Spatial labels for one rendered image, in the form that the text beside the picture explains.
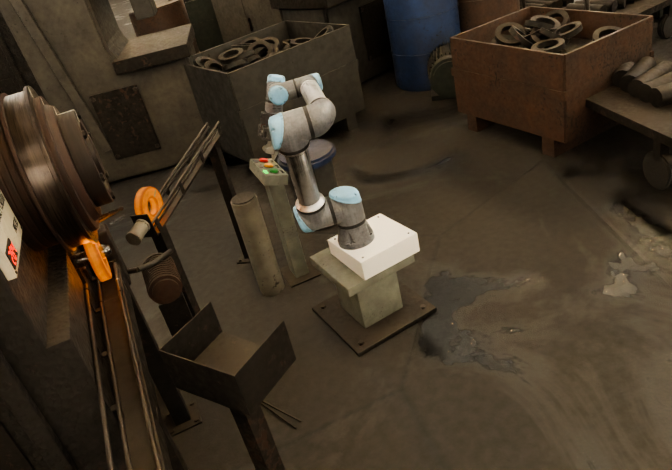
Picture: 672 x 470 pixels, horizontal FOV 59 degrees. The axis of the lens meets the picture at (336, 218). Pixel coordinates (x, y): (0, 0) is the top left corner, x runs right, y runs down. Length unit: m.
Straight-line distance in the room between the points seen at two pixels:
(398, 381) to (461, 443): 0.36
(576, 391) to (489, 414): 0.31
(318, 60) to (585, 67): 1.74
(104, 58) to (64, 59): 0.26
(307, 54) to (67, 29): 1.60
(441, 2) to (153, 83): 2.22
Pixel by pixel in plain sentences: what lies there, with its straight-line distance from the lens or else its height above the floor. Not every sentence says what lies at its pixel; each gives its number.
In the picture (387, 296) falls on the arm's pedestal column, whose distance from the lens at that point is 2.52.
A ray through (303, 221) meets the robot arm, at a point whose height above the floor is 0.55.
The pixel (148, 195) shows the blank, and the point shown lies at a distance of 2.41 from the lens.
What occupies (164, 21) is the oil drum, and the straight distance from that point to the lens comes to 6.58.
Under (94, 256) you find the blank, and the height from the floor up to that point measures 0.85.
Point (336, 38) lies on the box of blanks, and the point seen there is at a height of 0.69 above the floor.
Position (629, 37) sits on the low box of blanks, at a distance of 3.79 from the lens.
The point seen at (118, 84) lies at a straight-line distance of 4.53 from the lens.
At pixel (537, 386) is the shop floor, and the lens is 2.27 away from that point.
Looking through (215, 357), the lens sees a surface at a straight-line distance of 1.71.
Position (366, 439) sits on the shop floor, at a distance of 2.17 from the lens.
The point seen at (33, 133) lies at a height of 1.27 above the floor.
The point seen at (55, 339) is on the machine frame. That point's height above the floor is 0.87.
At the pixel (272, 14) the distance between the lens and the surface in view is 5.68.
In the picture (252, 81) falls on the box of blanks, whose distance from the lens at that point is 3.95.
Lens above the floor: 1.67
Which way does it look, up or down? 30 degrees down
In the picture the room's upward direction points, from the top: 14 degrees counter-clockwise
